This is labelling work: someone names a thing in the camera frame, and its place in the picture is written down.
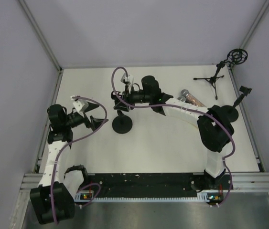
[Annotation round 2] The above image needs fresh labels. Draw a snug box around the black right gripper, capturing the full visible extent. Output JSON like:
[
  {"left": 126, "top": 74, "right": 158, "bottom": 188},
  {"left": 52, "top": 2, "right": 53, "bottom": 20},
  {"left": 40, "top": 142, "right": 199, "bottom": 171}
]
[{"left": 115, "top": 85, "right": 152, "bottom": 112}]

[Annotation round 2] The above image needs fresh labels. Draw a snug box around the black round-base mic stand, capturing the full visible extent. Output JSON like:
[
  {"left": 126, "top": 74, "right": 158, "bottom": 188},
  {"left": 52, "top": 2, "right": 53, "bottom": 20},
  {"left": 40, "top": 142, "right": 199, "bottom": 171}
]
[{"left": 112, "top": 100, "right": 133, "bottom": 134}]

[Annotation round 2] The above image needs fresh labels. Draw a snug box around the grey microphone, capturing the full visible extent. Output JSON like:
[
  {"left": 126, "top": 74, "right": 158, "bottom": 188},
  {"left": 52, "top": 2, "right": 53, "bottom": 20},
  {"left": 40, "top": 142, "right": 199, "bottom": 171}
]
[{"left": 177, "top": 96, "right": 187, "bottom": 103}]

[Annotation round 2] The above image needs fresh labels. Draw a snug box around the glitter rhinestone microphone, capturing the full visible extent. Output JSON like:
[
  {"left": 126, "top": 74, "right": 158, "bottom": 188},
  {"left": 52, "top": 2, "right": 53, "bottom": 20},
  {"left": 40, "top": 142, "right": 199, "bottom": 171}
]
[{"left": 180, "top": 89, "right": 206, "bottom": 107}]

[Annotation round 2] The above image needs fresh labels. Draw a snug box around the black tripod shock-mount stand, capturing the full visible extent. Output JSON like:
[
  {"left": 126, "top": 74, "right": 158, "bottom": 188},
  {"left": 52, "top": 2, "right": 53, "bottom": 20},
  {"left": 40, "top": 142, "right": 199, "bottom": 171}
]
[{"left": 193, "top": 48, "right": 248, "bottom": 100}]

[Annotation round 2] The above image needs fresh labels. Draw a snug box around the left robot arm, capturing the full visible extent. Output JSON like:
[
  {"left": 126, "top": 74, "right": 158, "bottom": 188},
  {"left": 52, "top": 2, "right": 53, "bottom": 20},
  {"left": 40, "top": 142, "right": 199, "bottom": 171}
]
[{"left": 30, "top": 96, "right": 108, "bottom": 225}]

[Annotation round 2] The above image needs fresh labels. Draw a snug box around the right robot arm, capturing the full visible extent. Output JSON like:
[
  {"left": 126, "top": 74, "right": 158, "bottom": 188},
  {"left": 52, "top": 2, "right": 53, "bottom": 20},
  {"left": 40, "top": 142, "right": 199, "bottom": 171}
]
[{"left": 110, "top": 74, "right": 236, "bottom": 190}]

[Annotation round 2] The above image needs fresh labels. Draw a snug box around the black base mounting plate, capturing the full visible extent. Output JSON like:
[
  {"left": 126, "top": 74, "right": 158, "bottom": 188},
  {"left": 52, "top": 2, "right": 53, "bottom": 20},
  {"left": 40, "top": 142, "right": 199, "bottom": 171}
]
[{"left": 86, "top": 173, "right": 231, "bottom": 198}]

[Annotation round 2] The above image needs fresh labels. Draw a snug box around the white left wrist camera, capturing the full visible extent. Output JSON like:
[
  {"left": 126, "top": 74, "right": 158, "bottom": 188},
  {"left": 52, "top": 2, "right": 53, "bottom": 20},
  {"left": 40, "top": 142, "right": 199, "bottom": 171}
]
[{"left": 71, "top": 96, "right": 88, "bottom": 113}]

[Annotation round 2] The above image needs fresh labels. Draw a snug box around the aluminium frame rail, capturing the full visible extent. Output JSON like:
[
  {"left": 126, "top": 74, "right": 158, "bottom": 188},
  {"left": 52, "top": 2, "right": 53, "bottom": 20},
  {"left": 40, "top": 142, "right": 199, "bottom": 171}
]
[{"left": 19, "top": 173, "right": 269, "bottom": 203}]

